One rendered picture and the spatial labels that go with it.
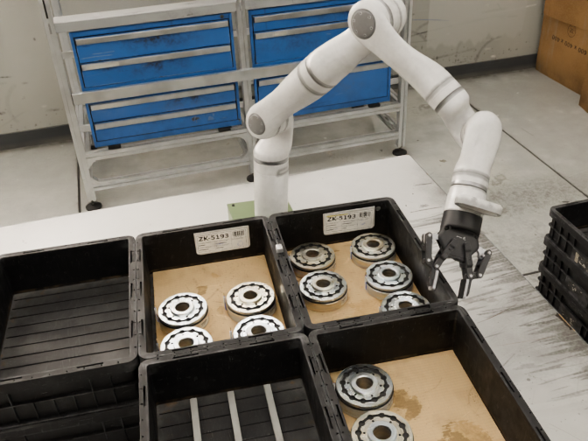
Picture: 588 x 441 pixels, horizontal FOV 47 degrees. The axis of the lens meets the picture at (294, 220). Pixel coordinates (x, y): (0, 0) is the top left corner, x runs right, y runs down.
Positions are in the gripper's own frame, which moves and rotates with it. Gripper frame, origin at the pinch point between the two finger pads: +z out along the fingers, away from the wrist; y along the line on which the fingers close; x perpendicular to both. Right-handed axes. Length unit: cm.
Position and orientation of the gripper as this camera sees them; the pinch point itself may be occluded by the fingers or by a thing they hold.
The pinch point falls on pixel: (448, 286)
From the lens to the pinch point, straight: 129.8
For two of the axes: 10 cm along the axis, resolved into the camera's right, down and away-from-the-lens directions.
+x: 2.0, -1.4, -9.7
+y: -9.5, -2.7, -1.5
